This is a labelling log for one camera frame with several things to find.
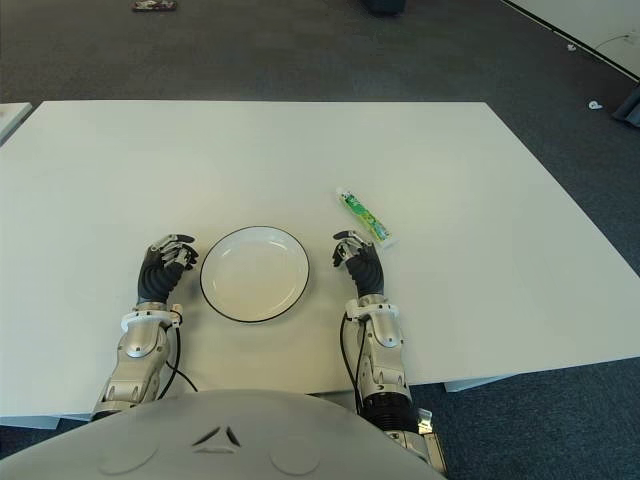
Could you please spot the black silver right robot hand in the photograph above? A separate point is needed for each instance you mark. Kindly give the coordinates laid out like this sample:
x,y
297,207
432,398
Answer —
x,y
369,275

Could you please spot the white side table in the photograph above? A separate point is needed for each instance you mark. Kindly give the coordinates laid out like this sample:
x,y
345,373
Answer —
x,y
10,117

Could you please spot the white board with black edge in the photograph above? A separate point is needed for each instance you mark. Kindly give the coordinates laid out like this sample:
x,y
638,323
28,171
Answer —
x,y
590,20

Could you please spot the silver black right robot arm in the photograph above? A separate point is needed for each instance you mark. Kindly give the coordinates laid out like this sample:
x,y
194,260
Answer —
x,y
382,325

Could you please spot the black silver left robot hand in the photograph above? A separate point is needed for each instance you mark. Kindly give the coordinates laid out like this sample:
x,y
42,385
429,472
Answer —
x,y
155,282

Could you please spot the dark blue grey object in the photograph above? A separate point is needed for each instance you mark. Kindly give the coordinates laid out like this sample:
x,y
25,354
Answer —
x,y
631,107

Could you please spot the white plate with black rim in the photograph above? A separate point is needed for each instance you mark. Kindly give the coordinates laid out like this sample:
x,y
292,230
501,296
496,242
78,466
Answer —
x,y
257,275

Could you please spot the green white toothpaste tube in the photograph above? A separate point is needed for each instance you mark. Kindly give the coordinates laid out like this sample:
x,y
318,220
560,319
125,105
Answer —
x,y
367,216

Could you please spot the white curled scrap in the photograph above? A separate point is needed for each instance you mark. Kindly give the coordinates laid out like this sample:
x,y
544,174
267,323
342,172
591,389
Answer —
x,y
594,105

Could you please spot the dark object on floor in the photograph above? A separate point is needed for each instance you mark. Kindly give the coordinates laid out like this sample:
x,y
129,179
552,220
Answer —
x,y
382,5

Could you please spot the colourful flat box on floor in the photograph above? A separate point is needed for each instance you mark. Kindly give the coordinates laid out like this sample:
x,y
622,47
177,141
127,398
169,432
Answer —
x,y
155,5

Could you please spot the grey robot torso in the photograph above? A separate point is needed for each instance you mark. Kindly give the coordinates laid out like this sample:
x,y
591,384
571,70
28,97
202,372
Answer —
x,y
200,435

